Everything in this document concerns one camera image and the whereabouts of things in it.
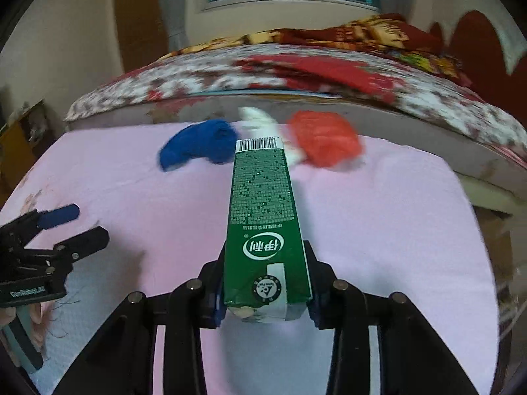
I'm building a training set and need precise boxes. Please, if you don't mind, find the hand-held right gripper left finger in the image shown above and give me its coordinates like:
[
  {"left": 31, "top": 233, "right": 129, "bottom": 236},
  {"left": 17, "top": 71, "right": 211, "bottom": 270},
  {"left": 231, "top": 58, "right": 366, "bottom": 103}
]
[{"left": 51, "top": 241, "right": 227, "bottom": 395}]

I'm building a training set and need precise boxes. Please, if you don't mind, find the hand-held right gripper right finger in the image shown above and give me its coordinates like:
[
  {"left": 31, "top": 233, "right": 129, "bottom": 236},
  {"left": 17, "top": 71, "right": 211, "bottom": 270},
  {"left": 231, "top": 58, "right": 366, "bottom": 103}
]
[{"left": 302, "top": 239, "right": 475, "bottom": 395}]

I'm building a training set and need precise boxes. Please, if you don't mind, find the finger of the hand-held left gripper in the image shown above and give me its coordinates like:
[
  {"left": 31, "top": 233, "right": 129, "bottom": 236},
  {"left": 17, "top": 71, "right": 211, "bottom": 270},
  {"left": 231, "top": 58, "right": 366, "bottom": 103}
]
[
  {"left": 25, "top": 226, "right": 110, "bottom": 262},
  {"left": 0, "top": 203, "right": 80, "bottom": 243}
]

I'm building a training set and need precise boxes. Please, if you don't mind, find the green milk carton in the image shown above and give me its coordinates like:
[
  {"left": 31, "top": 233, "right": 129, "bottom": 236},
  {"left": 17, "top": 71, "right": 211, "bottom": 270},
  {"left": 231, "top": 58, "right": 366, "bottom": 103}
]
[{"left": 223, "top": 138, "right": 314, "bottom": 322}]

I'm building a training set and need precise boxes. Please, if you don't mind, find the blue paper cup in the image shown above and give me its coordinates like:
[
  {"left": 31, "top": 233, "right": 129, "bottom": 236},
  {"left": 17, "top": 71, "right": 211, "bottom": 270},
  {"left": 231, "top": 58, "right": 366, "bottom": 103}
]
[{"left": 158, "top": 119, "right": 238, "bottom": 172}]

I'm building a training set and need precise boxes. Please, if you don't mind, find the person's left hand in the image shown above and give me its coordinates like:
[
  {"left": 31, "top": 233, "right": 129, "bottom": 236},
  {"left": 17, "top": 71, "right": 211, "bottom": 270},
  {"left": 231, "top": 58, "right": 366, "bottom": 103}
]
[{"left": 0, "top": 301, "right": 45, "bottom": 346}]

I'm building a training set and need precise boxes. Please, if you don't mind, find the pink tablecloth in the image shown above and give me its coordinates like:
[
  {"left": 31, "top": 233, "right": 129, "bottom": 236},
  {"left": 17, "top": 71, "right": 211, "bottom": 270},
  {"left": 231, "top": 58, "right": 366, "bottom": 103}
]
[{"left": 0, "top": 125, "right": 502, "bottom": 395}]

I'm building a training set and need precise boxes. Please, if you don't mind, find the wooden cabinet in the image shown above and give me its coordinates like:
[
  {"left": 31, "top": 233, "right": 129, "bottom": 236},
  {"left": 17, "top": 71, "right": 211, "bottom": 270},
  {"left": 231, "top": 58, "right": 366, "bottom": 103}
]
[{"left": 0, "top": 98, "right": 49, "bottom": 166}]

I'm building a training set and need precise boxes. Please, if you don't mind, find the red crumpled cloth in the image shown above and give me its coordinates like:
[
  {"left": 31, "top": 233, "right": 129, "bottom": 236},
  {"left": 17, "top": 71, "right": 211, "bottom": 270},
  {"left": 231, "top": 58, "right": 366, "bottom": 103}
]
[{"left": 285, "top": 110, "right": 364, "bottom": 170}]

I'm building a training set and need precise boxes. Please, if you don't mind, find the white crumpled tissue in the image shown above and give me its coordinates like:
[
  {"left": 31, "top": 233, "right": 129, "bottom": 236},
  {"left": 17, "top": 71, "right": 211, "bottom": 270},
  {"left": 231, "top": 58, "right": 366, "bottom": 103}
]
[{"left": 239, "top": 107, "right": 309, "bottom": 166}]

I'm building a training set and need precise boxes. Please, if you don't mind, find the brown wooden door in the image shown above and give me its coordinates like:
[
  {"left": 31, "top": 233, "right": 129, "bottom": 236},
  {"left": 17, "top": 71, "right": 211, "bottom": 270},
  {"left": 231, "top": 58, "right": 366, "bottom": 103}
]
[{"left": 113, "top": 0, "right": 168, "bottom": 73}]

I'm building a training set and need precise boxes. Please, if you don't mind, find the grey curtain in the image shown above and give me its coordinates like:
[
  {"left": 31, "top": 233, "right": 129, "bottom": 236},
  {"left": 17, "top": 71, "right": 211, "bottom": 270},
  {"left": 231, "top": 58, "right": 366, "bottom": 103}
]
[{"left": 154, "top": 0, "right": 189, "bottom": 51}]

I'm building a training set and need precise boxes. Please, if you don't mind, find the floral red and white quilt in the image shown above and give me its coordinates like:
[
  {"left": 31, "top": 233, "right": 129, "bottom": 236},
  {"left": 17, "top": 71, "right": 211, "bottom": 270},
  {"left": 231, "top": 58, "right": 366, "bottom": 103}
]
[{"left": 65, "top": 44, "right": 527, "bottom": 151}]

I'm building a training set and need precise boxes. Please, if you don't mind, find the red printed blanket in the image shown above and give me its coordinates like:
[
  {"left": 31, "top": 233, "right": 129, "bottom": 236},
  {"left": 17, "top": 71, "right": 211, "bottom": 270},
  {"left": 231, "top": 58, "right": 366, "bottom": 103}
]
[{"left": 173, "top": 13, "right": 474, "bottom": 88}]

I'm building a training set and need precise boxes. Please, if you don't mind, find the red and white headboard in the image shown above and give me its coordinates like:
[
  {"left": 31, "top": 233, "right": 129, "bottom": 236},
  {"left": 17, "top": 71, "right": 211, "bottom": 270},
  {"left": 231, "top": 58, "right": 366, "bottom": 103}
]
[{"left": 428, "top": 9, "right": 527, "bottom": 126}]

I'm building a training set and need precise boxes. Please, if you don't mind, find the white bed frame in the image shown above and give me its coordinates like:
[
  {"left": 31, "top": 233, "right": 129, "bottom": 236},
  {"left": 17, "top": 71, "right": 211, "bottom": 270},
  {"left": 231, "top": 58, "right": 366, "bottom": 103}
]
[{"left": 456, "top": 172, "right": 516, "bottom": 217}]

